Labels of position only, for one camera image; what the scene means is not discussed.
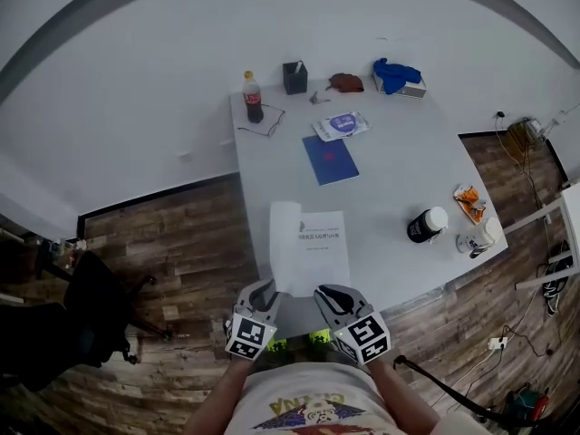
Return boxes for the brown cloth pouch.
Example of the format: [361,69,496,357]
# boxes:
[324,72,365,94]

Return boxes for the black fabric pile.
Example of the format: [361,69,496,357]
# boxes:
[0,301,105,393]

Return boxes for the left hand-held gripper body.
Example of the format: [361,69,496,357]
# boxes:
[225,304,277,362]

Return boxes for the small white side table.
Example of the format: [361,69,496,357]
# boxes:
[502,181,580,292]

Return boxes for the cardboard box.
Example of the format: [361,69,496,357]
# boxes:
[506,116,547,149]

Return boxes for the person's left forearm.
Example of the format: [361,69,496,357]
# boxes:
[183,358,255,435]

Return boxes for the cola bottle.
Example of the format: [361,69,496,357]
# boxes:
[241,70,266,124]

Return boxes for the blue cloth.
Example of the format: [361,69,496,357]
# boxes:
[372,57,423,95]

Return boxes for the thin-framed eyeglasses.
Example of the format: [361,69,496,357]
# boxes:
[237,104,286,139]

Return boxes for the wet wipes packet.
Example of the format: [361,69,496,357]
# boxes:
[311,111,373,142]

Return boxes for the black jar with white lid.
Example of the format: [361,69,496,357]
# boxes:
[406,206,450,244]

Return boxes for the black office chair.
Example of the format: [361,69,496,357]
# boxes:
[35,237,173,365]

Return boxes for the person's right forearm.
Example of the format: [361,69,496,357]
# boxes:
[364,358,443,435]

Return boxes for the white rectangular box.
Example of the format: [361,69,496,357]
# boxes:
[372,72,428,102]

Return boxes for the person's printed white shirt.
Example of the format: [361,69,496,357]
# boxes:
[224,362,402,435]

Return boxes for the thick black cable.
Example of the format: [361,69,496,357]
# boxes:
[392,354,580,428]

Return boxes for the orange snack wrapper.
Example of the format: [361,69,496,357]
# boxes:
[452,183,488,225]

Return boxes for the white booklet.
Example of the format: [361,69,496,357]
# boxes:
[268,200,353,298]

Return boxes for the black pen holder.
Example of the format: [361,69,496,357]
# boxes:
[282,60,309,96]

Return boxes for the blue booklet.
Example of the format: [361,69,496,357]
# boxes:
[301,133,361,187]

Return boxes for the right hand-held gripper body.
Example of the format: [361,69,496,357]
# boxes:
[333,304,392,365]

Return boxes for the black and white sneakers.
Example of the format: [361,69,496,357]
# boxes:
[541,240,572,317]

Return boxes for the white printed cup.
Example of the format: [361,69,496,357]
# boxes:
[455,217,505,258]

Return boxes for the white power cable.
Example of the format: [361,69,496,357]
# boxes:
[452,346,499,396]

